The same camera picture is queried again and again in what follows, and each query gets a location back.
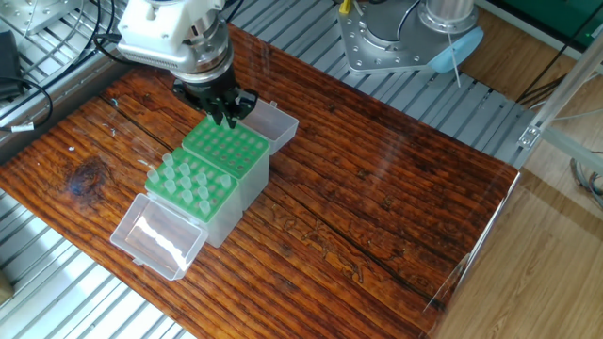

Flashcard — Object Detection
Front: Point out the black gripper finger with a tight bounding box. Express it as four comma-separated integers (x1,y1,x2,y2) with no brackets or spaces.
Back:
226,89,261,129
172,83,233,129

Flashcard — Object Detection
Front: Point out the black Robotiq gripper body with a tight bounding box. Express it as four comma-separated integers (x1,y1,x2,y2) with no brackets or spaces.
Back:
172,58,238,103

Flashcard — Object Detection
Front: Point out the green rack clear tip box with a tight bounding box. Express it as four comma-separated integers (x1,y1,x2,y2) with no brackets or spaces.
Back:
182,98,301,210
110,149,246,282

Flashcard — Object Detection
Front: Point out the glossy wooden table board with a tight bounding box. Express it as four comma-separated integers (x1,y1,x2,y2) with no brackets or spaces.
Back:
0,19,522,339

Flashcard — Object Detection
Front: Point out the perforated silver metal plate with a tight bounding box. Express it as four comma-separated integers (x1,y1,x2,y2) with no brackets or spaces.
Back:
0,0,100,39

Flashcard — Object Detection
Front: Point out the small black device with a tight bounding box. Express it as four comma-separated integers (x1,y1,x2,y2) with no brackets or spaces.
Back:
0,33,20,84

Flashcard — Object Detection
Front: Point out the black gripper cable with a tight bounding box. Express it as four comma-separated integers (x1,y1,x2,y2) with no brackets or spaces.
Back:
0,73,57,131
57,0,133,62

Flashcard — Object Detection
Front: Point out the silver robot mount plate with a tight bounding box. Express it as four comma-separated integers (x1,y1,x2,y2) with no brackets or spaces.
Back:
337,8,446,78

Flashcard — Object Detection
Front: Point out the aluminium frame post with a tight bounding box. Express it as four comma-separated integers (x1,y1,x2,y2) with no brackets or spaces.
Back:
516,47,603,156

